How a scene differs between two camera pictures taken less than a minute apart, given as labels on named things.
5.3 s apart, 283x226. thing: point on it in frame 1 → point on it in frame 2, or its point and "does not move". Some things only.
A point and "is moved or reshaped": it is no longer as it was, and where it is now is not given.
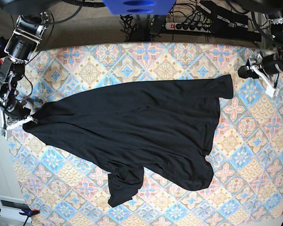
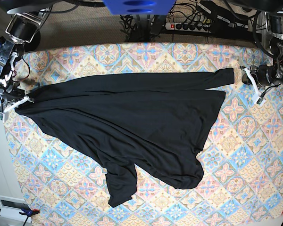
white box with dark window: x=10 y=207 does not move
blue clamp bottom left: x=27 y=212 does not move
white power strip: x=188 y=27 does not move
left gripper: x=19 y=118 → x=12 y=93
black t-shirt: x=165 y=129 is moved or reshaped
